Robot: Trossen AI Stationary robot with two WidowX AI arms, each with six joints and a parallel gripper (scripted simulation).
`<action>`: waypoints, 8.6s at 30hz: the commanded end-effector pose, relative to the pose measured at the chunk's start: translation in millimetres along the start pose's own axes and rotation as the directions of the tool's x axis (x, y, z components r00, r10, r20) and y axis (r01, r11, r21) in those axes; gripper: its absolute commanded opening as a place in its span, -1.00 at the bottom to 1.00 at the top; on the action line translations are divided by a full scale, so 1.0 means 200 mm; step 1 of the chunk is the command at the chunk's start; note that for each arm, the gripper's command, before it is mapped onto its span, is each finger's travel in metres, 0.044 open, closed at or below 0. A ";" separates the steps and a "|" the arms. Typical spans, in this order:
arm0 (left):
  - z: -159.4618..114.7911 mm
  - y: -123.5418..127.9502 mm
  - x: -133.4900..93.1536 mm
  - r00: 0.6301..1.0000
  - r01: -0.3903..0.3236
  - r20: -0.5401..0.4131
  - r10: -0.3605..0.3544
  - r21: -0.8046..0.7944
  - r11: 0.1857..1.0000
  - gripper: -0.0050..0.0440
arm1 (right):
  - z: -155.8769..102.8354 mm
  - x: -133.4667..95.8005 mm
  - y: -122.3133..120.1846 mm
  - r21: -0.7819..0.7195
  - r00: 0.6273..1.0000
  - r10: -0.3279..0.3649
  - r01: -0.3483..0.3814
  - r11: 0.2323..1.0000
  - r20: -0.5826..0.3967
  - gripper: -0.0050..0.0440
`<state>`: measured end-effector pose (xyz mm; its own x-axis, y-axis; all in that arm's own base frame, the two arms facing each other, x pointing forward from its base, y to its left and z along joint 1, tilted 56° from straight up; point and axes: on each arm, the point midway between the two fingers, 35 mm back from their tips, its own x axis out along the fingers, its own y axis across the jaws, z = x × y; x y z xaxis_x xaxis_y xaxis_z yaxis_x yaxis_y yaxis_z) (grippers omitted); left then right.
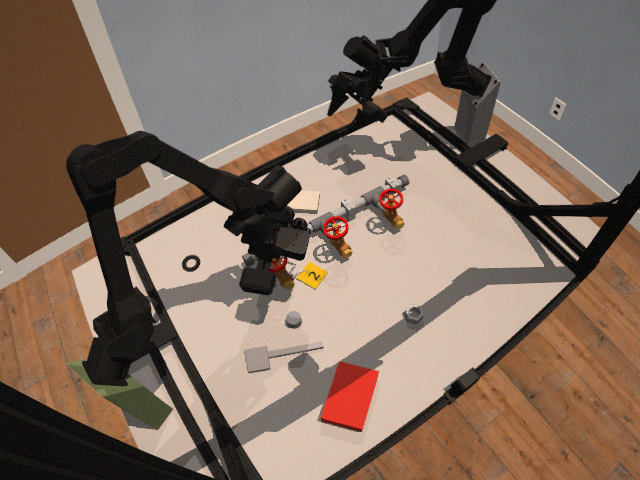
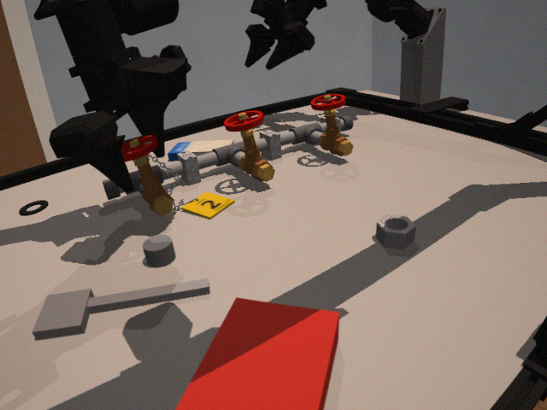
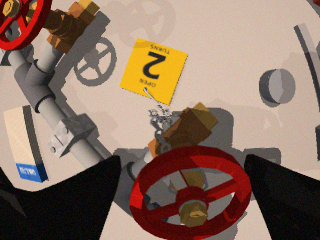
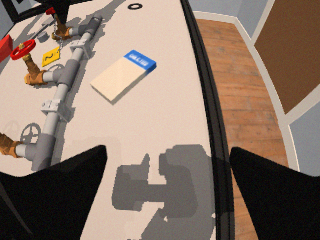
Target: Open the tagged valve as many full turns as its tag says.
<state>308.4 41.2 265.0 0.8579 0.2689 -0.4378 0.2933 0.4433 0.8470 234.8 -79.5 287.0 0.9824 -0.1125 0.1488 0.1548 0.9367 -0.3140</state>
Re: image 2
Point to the black rubber ring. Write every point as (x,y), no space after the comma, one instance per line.
(23,210)

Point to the grey pipe manifold with three red valves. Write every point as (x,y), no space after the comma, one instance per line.
(148,180)

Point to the dark grey cylinder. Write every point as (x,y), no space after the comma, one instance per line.
(159,251)

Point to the dark grey hex nut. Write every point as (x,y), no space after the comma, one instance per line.
(397,236)

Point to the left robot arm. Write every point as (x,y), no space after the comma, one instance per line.
(89,25)

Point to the red flat slab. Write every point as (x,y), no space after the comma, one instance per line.
(266,356)

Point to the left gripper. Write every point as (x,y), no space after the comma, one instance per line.
(85,135)

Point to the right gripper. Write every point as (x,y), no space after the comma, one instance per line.
(290,42)

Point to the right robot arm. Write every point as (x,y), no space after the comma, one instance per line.
(413,24)

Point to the yellow number 2 tag on metal chain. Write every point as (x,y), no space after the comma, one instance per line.
(207,205)

